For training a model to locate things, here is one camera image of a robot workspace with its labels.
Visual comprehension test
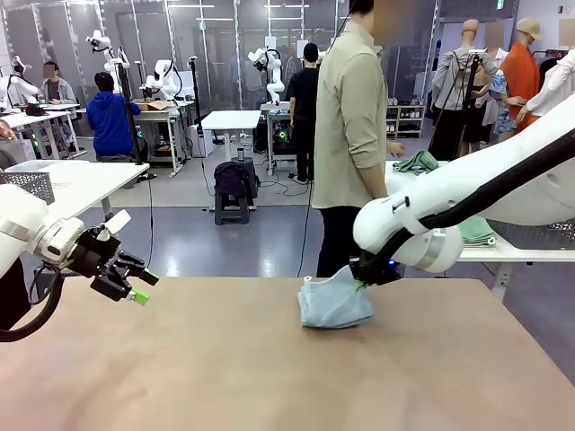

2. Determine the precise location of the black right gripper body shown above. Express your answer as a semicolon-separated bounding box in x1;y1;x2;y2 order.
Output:
349;253;405;287

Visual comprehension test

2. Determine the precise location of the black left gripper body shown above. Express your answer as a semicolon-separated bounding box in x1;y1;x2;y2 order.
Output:
66;228;126;303

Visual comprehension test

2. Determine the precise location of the light blue towel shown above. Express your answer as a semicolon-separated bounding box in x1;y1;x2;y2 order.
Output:
298;264;375;330

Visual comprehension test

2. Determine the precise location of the sage green towel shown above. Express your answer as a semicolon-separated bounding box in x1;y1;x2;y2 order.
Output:
393;150;440;173

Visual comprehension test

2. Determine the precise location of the grey plastic basket with handles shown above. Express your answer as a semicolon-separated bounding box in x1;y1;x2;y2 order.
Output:
487;219;575;251

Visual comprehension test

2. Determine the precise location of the person's right forearm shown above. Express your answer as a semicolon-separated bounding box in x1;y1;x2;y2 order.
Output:
364;166;390;199

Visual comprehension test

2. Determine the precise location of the grey plastic lattice basket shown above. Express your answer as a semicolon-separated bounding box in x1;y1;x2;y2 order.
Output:
0;172;56;203

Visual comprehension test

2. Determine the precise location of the white table with grey leg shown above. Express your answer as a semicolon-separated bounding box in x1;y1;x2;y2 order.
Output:
0;160;151;225

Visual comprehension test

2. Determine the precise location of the grey step stool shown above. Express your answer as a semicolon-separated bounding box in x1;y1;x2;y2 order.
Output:
214;192;257;225

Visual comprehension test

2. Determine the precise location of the clear plastic bin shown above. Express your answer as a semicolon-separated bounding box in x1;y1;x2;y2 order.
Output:
3;159;91;174

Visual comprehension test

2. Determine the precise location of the black backpack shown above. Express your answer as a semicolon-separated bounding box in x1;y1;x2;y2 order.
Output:
213;161;261;198

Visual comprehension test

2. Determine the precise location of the person in blue hoodie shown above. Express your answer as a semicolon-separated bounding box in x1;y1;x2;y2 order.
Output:
85;72;138;163

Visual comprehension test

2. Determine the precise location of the white table with rounded corners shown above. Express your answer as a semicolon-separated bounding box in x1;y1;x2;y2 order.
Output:
385;160;575;300

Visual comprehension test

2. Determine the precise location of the grey background workbench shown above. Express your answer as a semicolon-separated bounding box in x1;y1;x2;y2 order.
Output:
131;101;195;174

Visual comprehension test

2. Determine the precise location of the white shoe rack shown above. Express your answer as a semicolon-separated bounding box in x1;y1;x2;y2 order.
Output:
385;105;426;139

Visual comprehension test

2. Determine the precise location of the cardboard box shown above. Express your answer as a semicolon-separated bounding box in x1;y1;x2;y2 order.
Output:
131;100;174;112

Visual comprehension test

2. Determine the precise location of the long white background table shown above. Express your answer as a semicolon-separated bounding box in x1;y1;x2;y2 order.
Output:
0;110;87;161

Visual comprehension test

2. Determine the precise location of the person in beige shirt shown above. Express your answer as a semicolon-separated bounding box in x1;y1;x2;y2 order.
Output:
310;0;408;278

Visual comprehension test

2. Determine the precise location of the small white standing desk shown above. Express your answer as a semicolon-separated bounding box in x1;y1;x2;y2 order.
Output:
200;110;262;163

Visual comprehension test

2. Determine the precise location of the seated person in grey jacket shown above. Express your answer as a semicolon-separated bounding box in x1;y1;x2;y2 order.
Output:
40;61;78;107

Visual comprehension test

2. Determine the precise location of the thin black pole stand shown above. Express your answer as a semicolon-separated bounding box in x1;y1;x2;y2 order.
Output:
187;56;204;136

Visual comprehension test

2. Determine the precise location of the person in black clothes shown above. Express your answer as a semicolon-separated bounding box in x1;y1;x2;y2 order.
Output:
287;42;321;183

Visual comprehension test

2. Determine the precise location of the black tripod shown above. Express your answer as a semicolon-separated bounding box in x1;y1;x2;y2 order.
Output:
425;48;490;162

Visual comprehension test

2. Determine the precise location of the mannequin in grey shirt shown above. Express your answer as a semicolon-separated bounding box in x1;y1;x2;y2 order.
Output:
432;19;500;158

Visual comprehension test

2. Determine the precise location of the figure in blue patterned dress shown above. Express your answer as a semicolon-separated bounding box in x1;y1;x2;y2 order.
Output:
482;21;522;147

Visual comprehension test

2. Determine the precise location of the mannequin in orange vest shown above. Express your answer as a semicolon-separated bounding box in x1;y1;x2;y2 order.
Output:
499;17;543;134

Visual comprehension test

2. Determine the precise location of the mannequin in orange trousers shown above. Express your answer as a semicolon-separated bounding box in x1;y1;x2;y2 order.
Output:
516;20;575;131

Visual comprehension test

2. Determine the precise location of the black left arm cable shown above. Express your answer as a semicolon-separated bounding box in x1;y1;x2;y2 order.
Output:
0;264;64;343

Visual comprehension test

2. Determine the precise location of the tall black camera stand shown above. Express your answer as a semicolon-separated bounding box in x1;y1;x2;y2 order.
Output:
111;57;148;165

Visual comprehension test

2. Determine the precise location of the metal frame robot workbench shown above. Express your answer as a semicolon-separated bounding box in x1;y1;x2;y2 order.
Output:
260;101;315;176

